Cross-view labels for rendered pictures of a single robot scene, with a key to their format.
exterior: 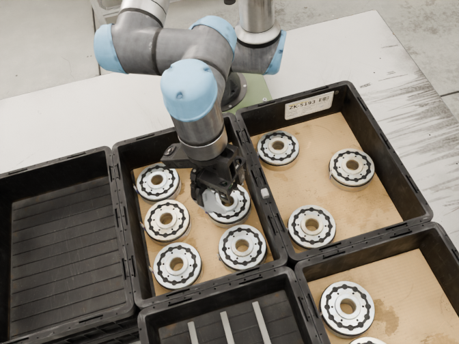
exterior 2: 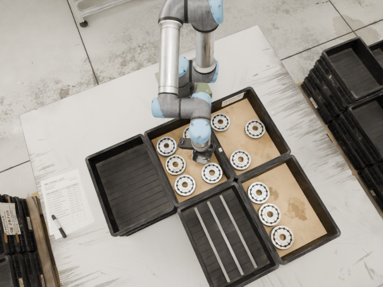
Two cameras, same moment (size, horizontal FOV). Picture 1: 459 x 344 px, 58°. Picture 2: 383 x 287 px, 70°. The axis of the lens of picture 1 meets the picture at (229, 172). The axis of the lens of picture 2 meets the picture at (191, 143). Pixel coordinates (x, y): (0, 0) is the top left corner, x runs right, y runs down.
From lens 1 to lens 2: 0.52 m
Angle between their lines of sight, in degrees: 15
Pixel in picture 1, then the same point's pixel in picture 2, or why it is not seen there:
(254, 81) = not seen: hidden behind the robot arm
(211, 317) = (203, 204)
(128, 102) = (132, 95)
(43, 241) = (118, 181)
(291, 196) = (229, 145)
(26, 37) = (29, 33)
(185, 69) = (199, 124)
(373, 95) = (260, 81)
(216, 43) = (206, 107)
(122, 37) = (164, 107)
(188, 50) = (194, 111)
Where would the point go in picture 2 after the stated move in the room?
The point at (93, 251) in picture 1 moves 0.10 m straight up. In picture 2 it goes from (143, 183) to (139, 179)
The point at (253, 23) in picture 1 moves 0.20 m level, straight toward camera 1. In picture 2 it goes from (204, 64) to (211, 101)
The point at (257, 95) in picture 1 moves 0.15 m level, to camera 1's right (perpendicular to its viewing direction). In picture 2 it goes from (203, 88) to (227, 81)
